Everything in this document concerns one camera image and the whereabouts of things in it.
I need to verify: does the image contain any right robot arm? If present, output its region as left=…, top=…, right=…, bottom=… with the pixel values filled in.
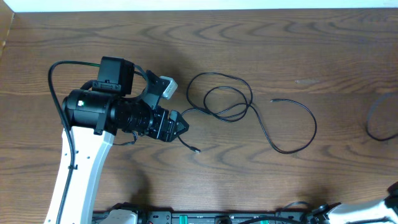
left=303, top=182, right=397, bottom=224

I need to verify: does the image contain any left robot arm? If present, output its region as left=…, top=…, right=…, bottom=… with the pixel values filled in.
left=45, top=57, right=189, bottom=223

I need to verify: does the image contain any black USB cable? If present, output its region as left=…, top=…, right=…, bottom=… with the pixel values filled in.
left=365, top=91, right=398, bottom=142

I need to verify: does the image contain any thin black cable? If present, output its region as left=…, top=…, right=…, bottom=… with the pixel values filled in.
left=177, top=72, right=318, bottom=155

